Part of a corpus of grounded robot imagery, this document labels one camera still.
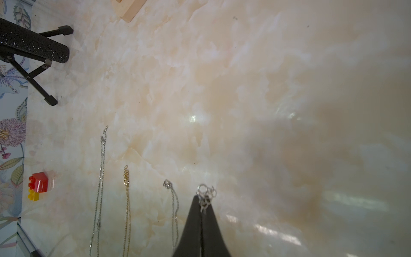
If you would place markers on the black microphone with mesh head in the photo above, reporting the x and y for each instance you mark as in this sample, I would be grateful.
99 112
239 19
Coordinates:
22 39

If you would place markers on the wooden jewelry display stand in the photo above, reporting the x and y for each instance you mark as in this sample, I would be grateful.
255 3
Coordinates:
127 9

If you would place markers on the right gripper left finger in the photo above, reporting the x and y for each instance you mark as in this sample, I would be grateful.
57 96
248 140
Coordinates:
190 242

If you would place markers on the red toy brick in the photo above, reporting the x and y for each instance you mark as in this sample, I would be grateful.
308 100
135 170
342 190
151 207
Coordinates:
38 182

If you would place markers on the yellow toy brick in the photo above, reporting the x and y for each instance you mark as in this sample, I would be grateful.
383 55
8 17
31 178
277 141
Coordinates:
33 196

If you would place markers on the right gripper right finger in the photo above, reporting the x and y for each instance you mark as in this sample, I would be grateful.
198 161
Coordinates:
212 242

